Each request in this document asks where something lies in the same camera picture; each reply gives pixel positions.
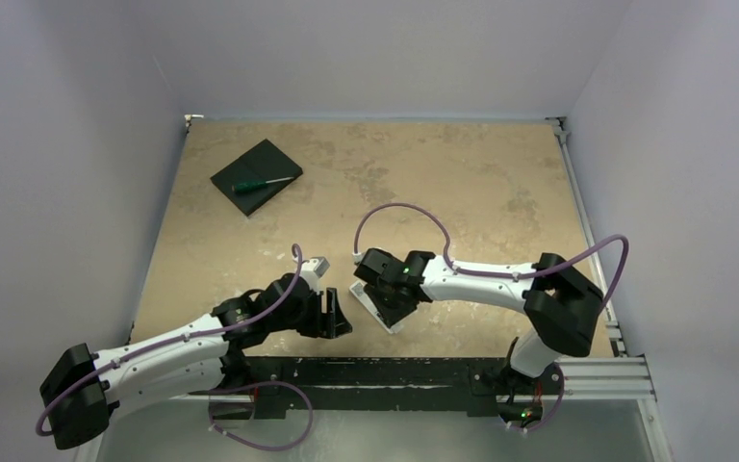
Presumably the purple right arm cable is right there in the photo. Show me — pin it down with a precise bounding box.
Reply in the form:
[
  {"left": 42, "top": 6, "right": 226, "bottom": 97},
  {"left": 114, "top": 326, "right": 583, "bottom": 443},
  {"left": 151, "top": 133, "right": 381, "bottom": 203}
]
[{"left": 351, "top": 202, "right": 631, "bottom": 314}]

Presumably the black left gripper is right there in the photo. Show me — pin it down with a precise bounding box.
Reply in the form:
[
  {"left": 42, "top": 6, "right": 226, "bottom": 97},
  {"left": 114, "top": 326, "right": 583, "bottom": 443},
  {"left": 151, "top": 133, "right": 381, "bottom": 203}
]
[{"left": 268, "top": 285, "right": 350, "bottom": 337}]

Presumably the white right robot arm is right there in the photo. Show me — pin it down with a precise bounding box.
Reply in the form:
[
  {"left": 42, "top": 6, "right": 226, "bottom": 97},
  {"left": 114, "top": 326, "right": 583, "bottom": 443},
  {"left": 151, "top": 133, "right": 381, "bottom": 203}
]
[{"left": 350, "top": 248, "right": 604, "bottom": 392}]

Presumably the white remote control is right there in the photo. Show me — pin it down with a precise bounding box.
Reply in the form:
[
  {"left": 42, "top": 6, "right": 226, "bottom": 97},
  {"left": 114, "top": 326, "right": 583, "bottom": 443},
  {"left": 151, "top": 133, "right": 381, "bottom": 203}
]
[{"left": 349, "top": 281, "right": 404, "bottom": 335}]

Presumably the green handled screwdriver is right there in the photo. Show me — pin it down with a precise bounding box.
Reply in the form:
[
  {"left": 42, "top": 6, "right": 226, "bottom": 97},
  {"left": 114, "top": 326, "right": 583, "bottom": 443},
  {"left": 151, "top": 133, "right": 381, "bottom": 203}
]
[{"left": 232, "top": 176, "right": 293, "bottom": 194}]

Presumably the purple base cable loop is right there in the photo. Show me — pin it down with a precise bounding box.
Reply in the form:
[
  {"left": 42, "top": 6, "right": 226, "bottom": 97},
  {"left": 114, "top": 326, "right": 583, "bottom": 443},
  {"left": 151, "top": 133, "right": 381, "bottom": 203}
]
[{"left": 207, "top": 380, "right": 314, "bottom": 452}]

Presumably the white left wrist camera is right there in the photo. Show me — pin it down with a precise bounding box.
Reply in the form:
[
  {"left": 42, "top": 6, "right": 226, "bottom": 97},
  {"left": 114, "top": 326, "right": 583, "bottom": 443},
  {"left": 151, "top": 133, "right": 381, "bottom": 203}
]
[{"left": 300, "top": 256, "right": 330, "bottom": 293}]

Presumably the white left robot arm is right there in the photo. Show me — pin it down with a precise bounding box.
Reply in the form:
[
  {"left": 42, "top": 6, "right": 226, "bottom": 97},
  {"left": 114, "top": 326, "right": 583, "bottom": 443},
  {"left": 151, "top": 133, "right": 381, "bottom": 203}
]
[{"left": 36, "top": 273, "right": 352, "bottom": 450}]

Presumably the black foam block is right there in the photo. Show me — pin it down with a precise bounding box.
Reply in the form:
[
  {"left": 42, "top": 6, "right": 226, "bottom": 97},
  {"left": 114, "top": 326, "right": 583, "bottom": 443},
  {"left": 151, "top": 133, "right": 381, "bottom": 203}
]
[{"left": 210, "top": 139, "right": 303, "bottom": 217}]

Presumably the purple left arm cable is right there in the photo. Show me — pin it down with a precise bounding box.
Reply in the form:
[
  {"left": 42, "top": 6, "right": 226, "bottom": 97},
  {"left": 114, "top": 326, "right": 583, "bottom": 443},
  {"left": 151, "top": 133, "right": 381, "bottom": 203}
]
[{"left": 35, "top": 243, "right": 304, "bottom": 438}]

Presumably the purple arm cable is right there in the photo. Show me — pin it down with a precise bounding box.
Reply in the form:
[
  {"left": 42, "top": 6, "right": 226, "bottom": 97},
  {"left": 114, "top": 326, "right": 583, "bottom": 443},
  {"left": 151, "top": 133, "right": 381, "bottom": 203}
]
[
  {"left": 35, "top": 243, "right": 304, "bottom": 438},
  {"left": 351, "top": 202, "right": 631, "bottom": 314}
]

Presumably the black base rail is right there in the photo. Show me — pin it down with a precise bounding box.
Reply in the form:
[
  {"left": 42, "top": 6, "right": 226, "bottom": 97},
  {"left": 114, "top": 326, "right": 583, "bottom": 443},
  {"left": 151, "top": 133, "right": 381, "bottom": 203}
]
[{"left": 212, "top": 356, "right": 565, "bottom": 421}]

